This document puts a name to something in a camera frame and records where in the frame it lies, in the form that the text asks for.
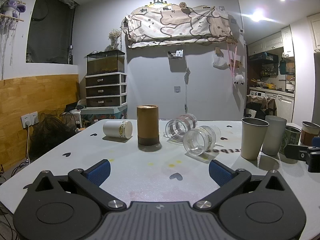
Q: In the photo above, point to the beige cup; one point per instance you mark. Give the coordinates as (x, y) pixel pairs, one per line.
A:
(253, 140)

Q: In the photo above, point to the white plastic drawer unit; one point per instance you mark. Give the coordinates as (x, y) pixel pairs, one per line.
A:
(106, 88)

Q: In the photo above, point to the purple plush toy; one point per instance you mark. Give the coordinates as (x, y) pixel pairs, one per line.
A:
(11, 7)

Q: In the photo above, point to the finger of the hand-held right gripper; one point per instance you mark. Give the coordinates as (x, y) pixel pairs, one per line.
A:
(296, 152)
(314, 162)

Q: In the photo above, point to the clear ribbed plastic cup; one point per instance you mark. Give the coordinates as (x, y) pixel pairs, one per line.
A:
(200, 141)

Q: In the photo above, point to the white cup with yellow print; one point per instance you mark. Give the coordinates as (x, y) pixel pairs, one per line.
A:
(117, 129)

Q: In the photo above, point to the white wall socket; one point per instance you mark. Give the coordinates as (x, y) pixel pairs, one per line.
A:
(30, 119)

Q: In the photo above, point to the grey cup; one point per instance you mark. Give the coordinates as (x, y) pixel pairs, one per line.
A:
(275, 136)

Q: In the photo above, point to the white macrame wall hanging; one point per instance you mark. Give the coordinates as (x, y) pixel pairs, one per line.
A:
(7, 27)

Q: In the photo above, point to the dried flower bouquet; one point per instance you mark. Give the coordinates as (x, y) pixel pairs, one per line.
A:
(114, 37)

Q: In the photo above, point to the dark hanging bag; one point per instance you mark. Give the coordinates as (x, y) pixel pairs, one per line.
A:
(282, 66)

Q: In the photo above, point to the clear glass cup brown stripes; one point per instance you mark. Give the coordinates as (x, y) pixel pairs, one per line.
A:
(180, 126)

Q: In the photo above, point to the white washing machine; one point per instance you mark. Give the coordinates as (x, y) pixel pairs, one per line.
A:
(256, 98)

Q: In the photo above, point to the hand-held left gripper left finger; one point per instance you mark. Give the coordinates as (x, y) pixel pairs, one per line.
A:
(98, 173)

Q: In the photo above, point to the brown cylindrical cup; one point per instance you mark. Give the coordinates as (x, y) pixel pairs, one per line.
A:
(148, 125)

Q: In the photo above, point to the pink ribbon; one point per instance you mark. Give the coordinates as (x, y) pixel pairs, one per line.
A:
(234, 62)

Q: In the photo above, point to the brown jacket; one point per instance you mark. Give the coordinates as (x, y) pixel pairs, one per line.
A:
(261, 107)

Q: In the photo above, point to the clear wall holder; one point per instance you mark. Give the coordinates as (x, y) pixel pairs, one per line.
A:
(176, 54)

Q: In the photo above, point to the small white plush toy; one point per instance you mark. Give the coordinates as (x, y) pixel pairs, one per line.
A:
(238, 78)

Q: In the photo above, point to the dark window curtain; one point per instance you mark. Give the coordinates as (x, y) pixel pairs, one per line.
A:
(50, 30)

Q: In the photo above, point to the green printed mug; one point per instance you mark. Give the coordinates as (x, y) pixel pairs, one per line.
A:
(291, 137)

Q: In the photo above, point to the printed blanket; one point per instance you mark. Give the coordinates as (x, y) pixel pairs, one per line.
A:
(178, 22)

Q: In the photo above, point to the glass fish tank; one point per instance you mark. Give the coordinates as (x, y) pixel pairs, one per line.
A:
(105, 63)

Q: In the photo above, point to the small wall outlet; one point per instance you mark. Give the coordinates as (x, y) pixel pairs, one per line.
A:
(177, 89)

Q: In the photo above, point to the gold crown decoration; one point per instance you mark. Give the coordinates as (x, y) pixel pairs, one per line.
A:
(158, 3)

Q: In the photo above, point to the black kitchen shelf rack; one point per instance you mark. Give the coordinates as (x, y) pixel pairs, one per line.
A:
(268, 66)

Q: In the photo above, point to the brown and white cup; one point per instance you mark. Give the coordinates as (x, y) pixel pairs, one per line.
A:
(310, 132)

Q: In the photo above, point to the black laptop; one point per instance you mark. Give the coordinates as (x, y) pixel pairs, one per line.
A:
(71, 107)

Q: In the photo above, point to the white plastic bag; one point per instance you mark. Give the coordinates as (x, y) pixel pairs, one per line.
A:
(220, 62)

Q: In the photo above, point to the black mesh cloth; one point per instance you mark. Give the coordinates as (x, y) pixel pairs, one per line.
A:
(51, 135)

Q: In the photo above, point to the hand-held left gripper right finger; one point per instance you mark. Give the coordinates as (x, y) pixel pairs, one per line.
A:
(220, 173)

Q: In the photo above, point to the white kitchen wall cabinets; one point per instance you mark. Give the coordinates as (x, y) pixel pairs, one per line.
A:
(271, 41)

